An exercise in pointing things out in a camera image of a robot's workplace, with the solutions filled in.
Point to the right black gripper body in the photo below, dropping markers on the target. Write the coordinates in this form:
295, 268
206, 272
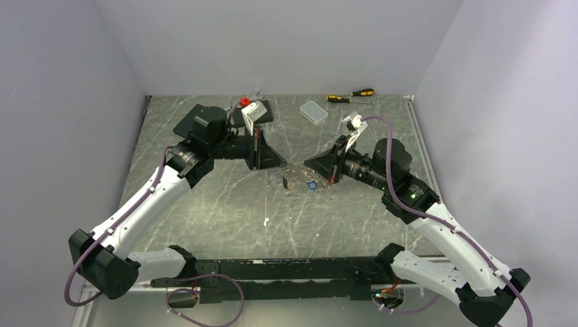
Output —
341, 157

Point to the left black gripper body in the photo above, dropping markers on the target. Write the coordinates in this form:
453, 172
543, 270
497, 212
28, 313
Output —
256, 142

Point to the large metal keyring with rings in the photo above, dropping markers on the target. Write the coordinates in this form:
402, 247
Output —
297, 179

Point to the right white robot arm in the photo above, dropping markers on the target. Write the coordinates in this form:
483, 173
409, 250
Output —
481, 286

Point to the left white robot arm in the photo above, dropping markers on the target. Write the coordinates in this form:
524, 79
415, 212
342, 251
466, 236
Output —
105, 256

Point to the black flat box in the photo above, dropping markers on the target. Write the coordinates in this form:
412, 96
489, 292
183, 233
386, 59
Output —
238, 121

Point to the silver wrench back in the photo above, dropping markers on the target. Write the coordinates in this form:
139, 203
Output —
255, 97

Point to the silver wrench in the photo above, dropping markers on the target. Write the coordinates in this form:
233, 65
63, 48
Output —
255, 97
342, 114

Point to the silver wrench right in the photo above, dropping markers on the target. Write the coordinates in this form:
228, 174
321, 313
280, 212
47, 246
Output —
342, 114

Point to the clear plastic box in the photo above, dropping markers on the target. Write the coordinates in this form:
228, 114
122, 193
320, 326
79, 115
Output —
313, 112

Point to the black flat pad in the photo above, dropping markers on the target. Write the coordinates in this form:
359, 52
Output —
189, 122

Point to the yellow black screwdriver lower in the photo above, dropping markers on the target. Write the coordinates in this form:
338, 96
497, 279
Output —
336, 99

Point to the yellow black screwdriver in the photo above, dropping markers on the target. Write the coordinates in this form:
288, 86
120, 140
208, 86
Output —
363, 93
336, 99

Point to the yellow black screwdriver upper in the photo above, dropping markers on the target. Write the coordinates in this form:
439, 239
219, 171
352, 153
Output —
363, 93

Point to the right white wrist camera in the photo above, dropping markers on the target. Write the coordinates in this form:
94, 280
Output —
355, 125

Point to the aluminium frame rail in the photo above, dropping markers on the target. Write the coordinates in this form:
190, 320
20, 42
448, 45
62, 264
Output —
433, 171

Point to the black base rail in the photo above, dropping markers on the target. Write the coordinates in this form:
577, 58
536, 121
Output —
354, 278

